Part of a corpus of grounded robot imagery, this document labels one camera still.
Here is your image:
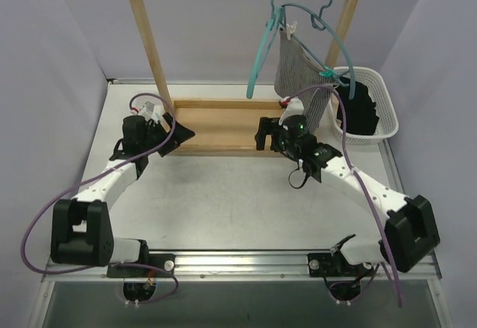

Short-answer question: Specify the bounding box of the wooden clothes rack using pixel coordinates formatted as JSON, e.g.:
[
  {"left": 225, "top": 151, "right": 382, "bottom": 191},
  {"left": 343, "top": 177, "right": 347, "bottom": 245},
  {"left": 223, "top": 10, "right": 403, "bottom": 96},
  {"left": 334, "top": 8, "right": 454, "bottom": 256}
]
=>
[{"left": 130, "top": 0, "right": 358, "bottom": 156}]

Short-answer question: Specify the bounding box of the black underwear beige waistband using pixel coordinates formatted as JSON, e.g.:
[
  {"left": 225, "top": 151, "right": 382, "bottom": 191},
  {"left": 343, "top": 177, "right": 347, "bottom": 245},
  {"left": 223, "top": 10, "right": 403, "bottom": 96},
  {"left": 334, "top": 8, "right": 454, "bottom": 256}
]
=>
[{"left": 336, "top": 81, "right": 379, "bottom": 136}]

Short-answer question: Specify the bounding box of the teal hanger with black underwear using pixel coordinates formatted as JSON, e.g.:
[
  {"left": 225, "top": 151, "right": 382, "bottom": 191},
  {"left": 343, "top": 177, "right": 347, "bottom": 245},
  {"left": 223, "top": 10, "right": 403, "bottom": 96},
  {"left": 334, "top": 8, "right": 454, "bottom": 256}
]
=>
[{"left": 246, "top": 0, "right": 282, "bottom": 99}]

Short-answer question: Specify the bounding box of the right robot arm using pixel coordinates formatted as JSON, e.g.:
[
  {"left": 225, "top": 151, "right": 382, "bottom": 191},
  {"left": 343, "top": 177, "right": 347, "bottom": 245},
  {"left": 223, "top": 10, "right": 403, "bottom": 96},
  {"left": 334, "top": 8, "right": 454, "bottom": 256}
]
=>
[{"left": 255, "top": 115, "right": 440, "bottom": 275}]

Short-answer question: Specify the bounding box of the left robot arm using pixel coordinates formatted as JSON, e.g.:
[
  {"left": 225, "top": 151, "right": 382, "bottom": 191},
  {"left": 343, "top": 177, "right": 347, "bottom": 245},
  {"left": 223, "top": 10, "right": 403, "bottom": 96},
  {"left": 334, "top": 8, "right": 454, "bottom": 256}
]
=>
[{"left": 51, "top": 113, "right": 195, "bottom": 277}]

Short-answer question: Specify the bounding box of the grey striped underwear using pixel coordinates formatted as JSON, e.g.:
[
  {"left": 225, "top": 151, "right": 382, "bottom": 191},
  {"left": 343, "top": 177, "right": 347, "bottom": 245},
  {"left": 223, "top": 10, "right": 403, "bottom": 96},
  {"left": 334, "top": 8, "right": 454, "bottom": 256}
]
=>
[{"left": 274, "top": 28, "right": 332, "bottom": 134}]

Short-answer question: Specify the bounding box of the teal clothespin on striped underwear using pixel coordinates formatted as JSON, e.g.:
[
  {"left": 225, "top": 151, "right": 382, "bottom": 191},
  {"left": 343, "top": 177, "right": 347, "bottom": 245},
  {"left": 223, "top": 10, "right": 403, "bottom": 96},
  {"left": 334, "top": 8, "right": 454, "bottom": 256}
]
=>
[{"left": 320, "top": 69, "right": 338, "bottom": 81}]

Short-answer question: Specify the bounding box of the teal hanger with striped underwear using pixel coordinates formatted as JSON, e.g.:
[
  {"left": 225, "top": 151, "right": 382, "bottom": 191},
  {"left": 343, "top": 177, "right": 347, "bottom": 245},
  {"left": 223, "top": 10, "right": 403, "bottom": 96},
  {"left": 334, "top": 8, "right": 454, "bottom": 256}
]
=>
[{"left": 280, "top": 0, "right": 358, "bottom": 99}]

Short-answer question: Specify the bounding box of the white perforated plastic basket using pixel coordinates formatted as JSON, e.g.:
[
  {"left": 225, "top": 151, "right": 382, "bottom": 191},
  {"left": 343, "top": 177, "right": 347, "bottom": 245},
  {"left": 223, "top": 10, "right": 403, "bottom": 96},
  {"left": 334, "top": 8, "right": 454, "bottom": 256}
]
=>
[{"left": 329, "top": 66, "right": 399, "bottom": 145}]

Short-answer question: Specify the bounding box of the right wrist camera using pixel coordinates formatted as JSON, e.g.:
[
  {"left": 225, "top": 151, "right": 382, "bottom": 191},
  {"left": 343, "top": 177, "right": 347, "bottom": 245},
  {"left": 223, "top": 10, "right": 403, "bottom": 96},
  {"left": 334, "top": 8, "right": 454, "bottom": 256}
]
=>
[{"left": 279, "top": 97, "right": 304, "bottom": 122}]

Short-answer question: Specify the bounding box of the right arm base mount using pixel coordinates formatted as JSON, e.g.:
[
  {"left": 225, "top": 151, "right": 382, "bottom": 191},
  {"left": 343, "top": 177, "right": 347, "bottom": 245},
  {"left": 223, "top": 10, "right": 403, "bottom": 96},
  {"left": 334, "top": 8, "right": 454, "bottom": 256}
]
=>
[{"left": 307, "top": 252, "right": 374, "bottom": 279}]

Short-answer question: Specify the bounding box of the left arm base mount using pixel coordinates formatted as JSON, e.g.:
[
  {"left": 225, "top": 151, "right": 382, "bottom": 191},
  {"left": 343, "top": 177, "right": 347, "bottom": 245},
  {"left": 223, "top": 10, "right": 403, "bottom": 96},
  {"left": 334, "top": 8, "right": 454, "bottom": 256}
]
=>
[{"left": 107, "top": 253, "right": 176, "bottom": 279}]

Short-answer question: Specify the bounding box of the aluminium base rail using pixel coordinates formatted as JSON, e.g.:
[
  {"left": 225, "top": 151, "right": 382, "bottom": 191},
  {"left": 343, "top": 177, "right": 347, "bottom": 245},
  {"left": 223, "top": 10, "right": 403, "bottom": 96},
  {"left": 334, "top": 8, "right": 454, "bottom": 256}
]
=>
[{"left": 44, "top": 250, "right": 442, "bottom": 282}]

